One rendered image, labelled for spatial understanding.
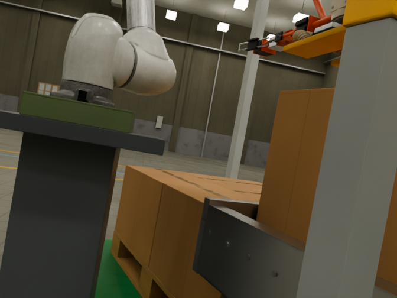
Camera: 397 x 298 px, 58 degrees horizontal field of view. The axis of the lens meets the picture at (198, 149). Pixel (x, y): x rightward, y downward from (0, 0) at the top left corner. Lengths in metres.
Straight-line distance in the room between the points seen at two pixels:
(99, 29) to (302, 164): 0.68
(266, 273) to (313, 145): 0.34
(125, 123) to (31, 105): 0.25
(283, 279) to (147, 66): 0.77
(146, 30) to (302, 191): 0.74
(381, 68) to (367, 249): 0.20
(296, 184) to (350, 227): 0.55
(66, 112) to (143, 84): 0.30
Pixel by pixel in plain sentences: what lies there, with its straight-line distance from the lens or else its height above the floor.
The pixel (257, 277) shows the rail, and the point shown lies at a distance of 0.84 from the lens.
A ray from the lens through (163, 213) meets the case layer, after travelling 1.65.
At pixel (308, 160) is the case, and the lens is 0.95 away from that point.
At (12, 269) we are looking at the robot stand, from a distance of 1.16.
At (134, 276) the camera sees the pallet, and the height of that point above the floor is 0.02.
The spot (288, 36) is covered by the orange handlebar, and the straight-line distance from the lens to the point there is 1.48.
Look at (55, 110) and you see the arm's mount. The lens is 1.05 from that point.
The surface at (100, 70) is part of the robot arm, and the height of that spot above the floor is 0.91.
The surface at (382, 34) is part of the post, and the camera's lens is 0.46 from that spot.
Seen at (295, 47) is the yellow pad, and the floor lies 1.10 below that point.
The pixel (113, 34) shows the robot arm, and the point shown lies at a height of 1.03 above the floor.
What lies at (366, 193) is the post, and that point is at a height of 0.74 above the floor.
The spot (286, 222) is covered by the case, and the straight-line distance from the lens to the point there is 1.00.
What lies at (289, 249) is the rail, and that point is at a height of 0.58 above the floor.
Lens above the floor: 0.76
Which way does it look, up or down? 1 degrees down
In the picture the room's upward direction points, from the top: 10 degrees clockwise
